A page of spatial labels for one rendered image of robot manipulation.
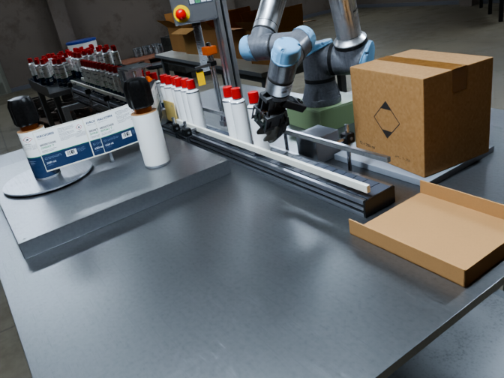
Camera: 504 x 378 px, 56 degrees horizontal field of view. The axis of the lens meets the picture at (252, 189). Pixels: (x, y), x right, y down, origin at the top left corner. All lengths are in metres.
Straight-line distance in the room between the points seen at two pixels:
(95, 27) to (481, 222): 10.22
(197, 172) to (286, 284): 0.63
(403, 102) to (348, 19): 0.47
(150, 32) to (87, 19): 1.36
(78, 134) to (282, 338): 1.14
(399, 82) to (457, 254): 0.49
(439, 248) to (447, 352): 0.69
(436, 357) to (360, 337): 0.85
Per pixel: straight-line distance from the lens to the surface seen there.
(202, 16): 1.84
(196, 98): 1.88
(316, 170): 1.30
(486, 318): 1.86
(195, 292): 1.04
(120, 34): 11.09
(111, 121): 1.78
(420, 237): 1.12
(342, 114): 1.84
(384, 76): 1.36
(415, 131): 1.32
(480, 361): 1.71
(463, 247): 1.09
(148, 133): 1.59
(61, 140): 1.76
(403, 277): 1.00
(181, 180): 1.49
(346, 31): 1.70
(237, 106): 1.59
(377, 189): 1.23
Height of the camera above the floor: 1.43
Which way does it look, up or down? 25 degrees down
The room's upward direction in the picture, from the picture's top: 11 degrees counter-clockwise
